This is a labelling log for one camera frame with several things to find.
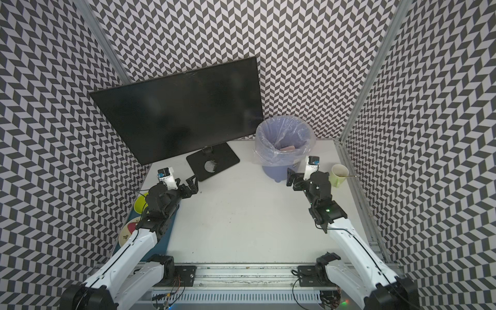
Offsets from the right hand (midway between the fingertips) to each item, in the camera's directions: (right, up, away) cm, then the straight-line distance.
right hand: (298, 172), depth 80 cm
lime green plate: (-71, -15, +8) cm, 73 cm away
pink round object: (-72, -24, +4) cm, 76 cm away
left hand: (-47, -3, +2) cm, 47 cm away
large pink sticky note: (-2, +11, +16) cm, 19 cm away
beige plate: (-74, -27, +2) cm, 79 cm away
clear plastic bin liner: (-4, +15, +17) cm, 22 cm away
